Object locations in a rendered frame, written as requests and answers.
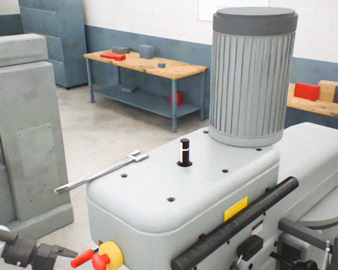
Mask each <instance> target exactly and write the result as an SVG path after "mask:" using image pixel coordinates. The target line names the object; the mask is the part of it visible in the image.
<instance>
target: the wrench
mask: <svg viewBox="0 0 338 270"><path fill-rule="evenodd" d="M139 154H140V151H135V152H132V153H130V154H129V155H126V158H124V159H123V160H121V161H118V162H116V163H114V164H110V165H108V166H106V167H104V168H103V169H100V170H98V171H95V172H93V173H90V174H88V175H87V176H84V177H82V178H79V179H77V180H75V181H72V182H71V183H69V184H66V185H64V186H60V187H58V188H57V189H55V190H54V192H55V193H57V194H59V195H61V194H64V193H66V192H69V191H71V190H72V189H75V188H77V187H79V186H82V185H84V184H85V183H87V182H90V181H92V180H94V179H97V178H99V177H101V176H102V175H105V174H107V173H109V172H112V171H114V170H117V169H118V168H120V167H123V166H125V165H127V164H130V163H132V162H133V161H134V162H140V161H143V160H145V159H146V158H148V157H149V154H144V155H141V156H139V157H135V156H137V155H139Z"/></svg>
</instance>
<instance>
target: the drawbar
mask: <svg viewBox="0 0 338 270"><path fill-rule="evenodd" d="M180 142H181V143H182V149H188V148H189V139H188V138H182V139H180ZM180 166H181V167H189V150H188V151H182V162H180Z"/></svg>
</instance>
